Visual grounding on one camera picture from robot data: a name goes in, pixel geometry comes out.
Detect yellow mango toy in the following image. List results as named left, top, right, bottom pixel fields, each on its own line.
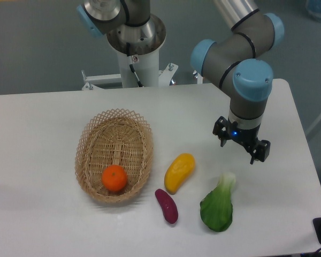
left=164, top=153, right=195, bottom=194

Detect blue object in bag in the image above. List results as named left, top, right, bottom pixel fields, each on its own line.
left=305, top=0, right=321, bottom=22

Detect orange fruit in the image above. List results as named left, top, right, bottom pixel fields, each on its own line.
left=101, top=165, right=128, bottom=193

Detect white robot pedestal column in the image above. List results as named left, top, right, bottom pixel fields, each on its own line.
left=106, top=13, right=167, bottom=88

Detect purple sweet potato toy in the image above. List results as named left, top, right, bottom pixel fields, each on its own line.
left=155, top=188, right=179, bottom=224

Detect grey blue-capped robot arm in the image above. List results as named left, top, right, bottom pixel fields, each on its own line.
left=77, top=1, right=285, bottom=162

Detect green bok choy toy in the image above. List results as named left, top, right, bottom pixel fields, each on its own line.
left=200, top=172, right=236, bottom=232

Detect white pedestal base frame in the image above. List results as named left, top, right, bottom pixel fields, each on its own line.
left=81, top=63, right=207, bottom=90

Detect black cable on pedestal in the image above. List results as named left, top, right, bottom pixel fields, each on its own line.
left=126, top=42, right=144, bottom=88

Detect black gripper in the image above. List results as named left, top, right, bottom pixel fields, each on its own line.
left=212, top=116, right=271, bottom=164

